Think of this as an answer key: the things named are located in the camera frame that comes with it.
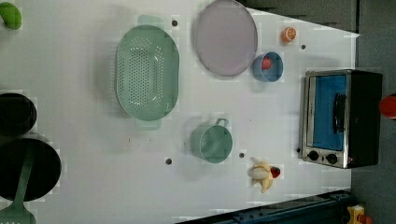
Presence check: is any lilac round plate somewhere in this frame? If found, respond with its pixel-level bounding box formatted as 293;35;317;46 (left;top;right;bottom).
194;0;258;76

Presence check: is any black pot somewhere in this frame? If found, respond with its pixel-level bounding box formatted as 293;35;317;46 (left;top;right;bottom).
0;137;63;203

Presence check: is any green perforated colander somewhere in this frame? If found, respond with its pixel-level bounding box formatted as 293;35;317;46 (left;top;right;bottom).
115;15;179;130

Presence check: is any red ketchup bottle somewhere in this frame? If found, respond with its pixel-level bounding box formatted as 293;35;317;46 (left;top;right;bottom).
379;95;396;119

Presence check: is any small black cup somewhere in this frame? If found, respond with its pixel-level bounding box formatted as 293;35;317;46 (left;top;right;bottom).
0;92;36;136

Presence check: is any toy strawberry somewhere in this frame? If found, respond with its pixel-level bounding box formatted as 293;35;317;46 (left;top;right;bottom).
270;167;281;178

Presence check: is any green spatula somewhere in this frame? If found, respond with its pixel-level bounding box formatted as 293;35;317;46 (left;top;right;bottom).
0;148;36;224

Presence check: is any orange slice toy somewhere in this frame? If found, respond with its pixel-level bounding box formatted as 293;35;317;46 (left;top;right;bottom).
281;27;297;44

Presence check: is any red toy in bowl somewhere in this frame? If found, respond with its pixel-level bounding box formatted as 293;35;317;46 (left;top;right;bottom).
262;57;272;70

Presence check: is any green measuring cup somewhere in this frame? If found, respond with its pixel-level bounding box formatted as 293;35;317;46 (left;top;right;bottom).
191;118;233;163

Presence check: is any green toy vegetable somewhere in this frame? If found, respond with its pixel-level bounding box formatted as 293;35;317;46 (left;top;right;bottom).
0;2;22;30

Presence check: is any black toaster oven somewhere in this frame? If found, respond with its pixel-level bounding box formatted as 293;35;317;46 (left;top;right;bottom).
300;69;383;169

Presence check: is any peeled toy banana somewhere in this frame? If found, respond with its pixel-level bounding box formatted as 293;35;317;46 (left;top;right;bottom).
247;161;274;193

